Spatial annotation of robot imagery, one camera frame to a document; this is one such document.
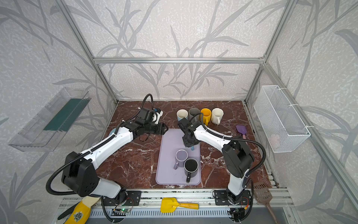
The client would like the brown slotted spatula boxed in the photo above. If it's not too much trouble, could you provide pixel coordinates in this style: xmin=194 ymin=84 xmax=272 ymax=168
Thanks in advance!
xmin=254 ymin=182 xmax=279 ymax=224

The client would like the purple ceramic mug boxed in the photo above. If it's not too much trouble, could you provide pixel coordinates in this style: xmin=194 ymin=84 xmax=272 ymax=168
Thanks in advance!
xmin=173 ymin=149 xmax=188 ymax=170

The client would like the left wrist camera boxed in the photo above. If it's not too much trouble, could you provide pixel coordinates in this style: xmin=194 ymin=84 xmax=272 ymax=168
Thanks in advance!
xmin=152 ymin=108 xmax=163 ymax=125

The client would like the white ceramic mug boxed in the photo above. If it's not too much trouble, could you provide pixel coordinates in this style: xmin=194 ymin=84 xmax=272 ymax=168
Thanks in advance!
xmin=211 ymin=108 xmax=224 ymax=125

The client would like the yellow toy shovel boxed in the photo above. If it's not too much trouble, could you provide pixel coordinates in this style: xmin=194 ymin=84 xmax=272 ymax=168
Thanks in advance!
xmin=160 ymin=197 xmax=199 ymax=213

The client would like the yellow ceramic mug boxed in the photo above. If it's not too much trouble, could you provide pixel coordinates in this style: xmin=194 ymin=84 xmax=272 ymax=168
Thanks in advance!
xmin=200 ymin=108 xmax=212 ymax=126

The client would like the purple silicone spatula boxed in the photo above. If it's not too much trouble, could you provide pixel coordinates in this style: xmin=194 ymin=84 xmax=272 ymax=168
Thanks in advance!
xmin=236 ymin=125 xmax=248 ymax=139

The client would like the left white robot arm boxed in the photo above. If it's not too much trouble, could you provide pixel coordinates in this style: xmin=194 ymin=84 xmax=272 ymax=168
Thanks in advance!
xmin=46 ymin=104 xmax=168 ymax=203

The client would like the grey ceramic mug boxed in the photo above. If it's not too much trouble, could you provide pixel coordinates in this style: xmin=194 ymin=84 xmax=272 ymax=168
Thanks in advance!
xmin=188 ymin=108 xmax=200 ymax=121

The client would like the lavender plastic tray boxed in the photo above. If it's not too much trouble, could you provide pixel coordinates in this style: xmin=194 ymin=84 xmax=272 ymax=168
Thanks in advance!
xmin=156 ymin=129 xmax=201 ymax=186

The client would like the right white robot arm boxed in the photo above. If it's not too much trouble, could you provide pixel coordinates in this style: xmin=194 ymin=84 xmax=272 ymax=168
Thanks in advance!
xmin=178 ymin=118 xmax=267 ymax=199

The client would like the clear plastic wall shelf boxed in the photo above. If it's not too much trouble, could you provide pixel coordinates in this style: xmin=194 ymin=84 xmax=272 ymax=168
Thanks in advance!
xmin=9 ymin=87 xmax=90 ymax=152

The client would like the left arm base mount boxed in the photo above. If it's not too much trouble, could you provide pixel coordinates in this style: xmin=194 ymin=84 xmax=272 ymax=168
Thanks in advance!
xmin=103 ymin=190 xmax=142 ymax=206

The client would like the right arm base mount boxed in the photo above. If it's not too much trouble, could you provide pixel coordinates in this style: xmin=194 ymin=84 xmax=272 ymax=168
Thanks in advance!
xmin=213 ymin=189 xmax=252 ymax=206

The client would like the black ceramic mug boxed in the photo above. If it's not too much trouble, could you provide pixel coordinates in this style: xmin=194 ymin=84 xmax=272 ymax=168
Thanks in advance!
xmin=184 ymin=158 xmax=199 ymax=183

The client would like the green sponge sheet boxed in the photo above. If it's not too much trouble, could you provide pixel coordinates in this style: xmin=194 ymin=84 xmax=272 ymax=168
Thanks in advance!
xmin=43 ymin=98 xmax=91 ymax=132

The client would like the white wire basket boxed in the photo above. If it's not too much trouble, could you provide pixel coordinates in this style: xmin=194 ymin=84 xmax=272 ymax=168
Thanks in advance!
xmin=254 ymin=85 xmax=310 ymax=153

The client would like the light blue mug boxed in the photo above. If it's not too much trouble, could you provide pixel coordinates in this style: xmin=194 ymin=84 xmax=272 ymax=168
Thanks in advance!
xmin=176 ymin=109 xmax=188 ymax=121

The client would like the light blue toy shovel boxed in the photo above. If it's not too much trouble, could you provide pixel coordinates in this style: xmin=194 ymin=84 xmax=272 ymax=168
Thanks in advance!
xmin=109 ymin=128 xmax=116 ymax=136

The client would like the aluminium cage frame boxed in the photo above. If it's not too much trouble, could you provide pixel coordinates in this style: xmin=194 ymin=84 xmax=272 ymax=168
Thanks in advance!
xmin=55 ymin=1 xmax=358 ymax=205

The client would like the pink object in basket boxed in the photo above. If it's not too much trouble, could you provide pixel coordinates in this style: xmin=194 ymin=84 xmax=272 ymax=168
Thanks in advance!
xmin=269 ymin=134 xmax=280 ymax=150

